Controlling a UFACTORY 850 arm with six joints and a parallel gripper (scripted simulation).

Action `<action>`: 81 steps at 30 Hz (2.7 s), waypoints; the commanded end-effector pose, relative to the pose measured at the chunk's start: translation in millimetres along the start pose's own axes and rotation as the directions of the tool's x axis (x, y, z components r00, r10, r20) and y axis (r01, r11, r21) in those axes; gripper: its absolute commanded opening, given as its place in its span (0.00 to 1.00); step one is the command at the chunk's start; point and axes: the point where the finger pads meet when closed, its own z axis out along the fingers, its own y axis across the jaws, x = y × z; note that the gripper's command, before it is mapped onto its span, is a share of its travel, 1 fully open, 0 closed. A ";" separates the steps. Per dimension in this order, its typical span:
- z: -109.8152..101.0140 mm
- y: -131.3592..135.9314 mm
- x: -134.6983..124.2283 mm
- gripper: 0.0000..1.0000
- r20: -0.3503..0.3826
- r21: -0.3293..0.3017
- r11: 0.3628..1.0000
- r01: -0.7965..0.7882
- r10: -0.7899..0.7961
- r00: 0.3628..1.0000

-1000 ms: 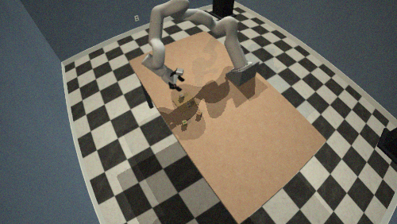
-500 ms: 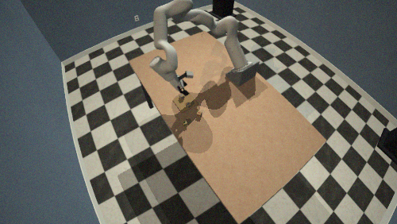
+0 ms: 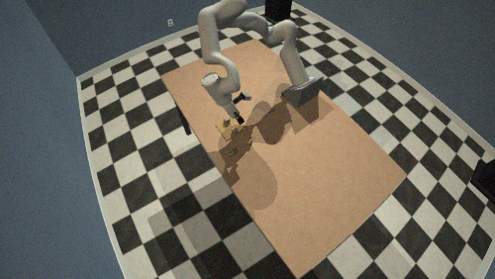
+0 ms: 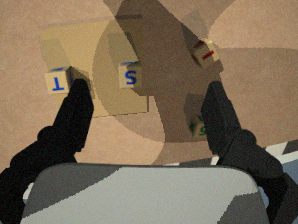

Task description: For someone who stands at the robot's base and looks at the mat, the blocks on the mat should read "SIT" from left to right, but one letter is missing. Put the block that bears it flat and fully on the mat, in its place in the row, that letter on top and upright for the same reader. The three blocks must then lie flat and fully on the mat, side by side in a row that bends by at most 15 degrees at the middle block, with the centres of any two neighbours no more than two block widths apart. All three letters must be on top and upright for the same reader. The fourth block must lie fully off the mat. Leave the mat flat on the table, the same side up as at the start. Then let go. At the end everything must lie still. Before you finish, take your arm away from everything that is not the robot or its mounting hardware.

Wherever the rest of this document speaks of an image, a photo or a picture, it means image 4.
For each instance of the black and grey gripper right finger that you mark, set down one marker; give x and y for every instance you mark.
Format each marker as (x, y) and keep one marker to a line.
(225, 135)

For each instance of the beige letter block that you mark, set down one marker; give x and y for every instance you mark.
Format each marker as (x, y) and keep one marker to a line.
(59, 80)
(204, 53)
(130, 74)
(196, 126)

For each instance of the tan mat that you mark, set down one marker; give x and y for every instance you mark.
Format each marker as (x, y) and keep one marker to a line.
(94, 51)

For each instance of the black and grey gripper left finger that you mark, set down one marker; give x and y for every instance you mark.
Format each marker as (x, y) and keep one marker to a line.
(55, 144)

